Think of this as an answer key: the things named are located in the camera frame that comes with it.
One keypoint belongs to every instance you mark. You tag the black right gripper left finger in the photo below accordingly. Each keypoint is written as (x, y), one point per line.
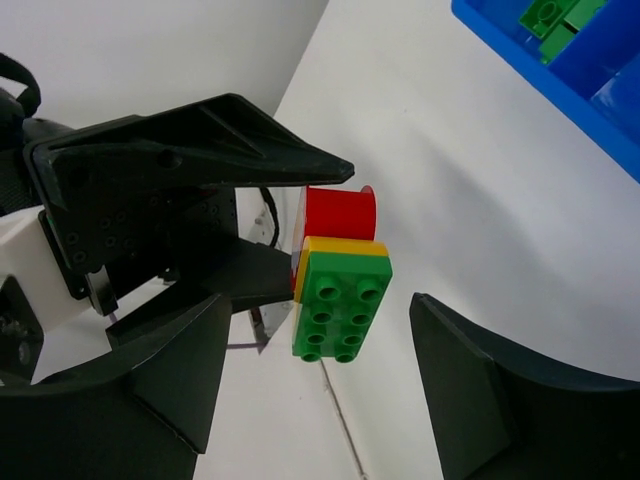
(142, 411)

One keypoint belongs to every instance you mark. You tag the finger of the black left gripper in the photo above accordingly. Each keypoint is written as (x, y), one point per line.
(248, 274)
(224, 141)

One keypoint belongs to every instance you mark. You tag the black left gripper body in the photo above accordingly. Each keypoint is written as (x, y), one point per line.
(135, 210)

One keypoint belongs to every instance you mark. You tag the green lego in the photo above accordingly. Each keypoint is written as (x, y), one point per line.
(542, 17)

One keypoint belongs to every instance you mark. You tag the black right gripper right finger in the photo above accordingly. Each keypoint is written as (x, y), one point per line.
(500, 410)

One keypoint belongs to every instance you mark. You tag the blue divided plastic bin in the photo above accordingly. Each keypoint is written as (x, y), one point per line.
(594, 81)

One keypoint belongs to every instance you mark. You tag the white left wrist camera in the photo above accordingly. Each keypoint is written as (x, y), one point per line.
(34, 296)

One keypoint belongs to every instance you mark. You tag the green lego plate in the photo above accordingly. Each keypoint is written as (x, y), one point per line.
(341, 294)

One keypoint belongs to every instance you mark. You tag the red lego with pink cloud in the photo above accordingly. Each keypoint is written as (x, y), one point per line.
(332, 213)

